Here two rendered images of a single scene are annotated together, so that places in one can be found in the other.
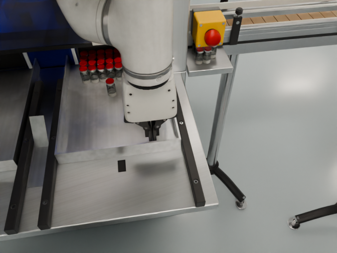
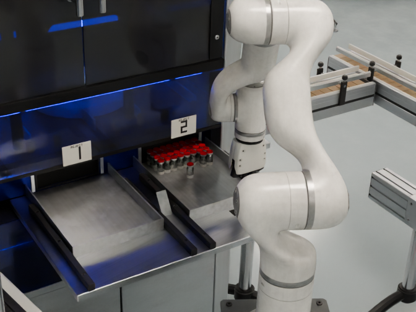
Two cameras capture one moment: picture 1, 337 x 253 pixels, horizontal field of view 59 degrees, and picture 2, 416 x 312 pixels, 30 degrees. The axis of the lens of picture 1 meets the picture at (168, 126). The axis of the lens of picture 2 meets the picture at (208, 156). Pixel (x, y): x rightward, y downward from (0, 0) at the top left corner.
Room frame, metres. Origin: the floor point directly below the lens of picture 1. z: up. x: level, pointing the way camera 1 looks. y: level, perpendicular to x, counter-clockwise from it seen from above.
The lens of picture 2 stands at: (-1.27, 0.90, 2.08)
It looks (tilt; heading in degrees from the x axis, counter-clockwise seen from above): 29 degrees down; 336
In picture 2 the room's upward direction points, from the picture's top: 2 degrees clockwise
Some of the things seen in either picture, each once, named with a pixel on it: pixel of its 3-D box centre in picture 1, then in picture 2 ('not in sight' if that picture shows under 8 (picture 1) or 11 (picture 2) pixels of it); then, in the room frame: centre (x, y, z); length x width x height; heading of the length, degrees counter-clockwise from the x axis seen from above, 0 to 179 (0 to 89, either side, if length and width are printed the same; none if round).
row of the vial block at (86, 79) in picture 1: (115, 72); (183, 160); (0.62, 0.14, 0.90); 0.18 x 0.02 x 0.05; 99
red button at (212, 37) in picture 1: (212, 36); not in sight; (0.65, -0.11, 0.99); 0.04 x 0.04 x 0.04; 9
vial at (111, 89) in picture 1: (111, 88); (190, 170); (0.56, 0.14, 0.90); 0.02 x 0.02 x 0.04
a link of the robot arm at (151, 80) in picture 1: (148, 66); (250, 132); (0.41, 0.03, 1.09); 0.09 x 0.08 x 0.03; 99
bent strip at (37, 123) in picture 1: (35, 149); (172, 212); (0.37, 0.27, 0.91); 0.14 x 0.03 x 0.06; 8
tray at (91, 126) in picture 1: (117, 96); (198, 175); (0.54, 0.13, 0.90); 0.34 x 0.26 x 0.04; 9
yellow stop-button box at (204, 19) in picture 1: (207, 27); not in sight; (0.69, -0.10, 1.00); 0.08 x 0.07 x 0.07; 9
